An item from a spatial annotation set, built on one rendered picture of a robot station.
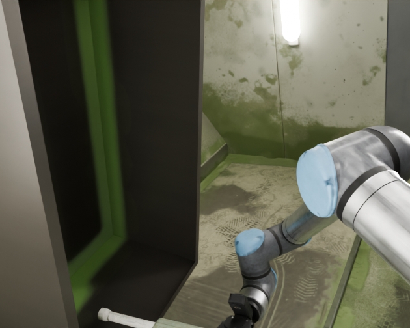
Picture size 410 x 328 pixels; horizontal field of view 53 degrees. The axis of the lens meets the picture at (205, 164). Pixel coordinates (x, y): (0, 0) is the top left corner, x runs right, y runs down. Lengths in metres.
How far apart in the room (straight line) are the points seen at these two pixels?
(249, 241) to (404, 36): 1.68
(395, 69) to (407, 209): 2.00
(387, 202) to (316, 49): 2.06
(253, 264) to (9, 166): 0.77
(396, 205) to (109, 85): 0.90
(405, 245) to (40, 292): 0.61
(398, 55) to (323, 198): 1.95
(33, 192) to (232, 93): 2.38
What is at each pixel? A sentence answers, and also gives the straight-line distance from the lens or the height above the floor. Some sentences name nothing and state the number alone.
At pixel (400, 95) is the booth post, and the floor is 0.54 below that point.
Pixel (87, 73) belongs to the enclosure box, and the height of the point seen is 1.14.
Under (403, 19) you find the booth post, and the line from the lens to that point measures 2.54.
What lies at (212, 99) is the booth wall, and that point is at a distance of 3.03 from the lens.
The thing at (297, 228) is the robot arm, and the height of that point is 0.69.
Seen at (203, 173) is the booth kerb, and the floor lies 0.11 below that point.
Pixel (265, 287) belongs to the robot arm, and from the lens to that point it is 1.26.
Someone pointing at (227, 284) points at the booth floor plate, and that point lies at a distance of 1.97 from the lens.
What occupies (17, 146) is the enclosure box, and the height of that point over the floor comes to 1.17.
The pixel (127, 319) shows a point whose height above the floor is 0.56.
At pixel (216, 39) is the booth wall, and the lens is 2.89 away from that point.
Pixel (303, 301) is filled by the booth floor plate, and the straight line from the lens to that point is 1.86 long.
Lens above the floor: 1.35
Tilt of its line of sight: 25 degrees down
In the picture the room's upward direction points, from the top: 10 degrees counter-clockwise
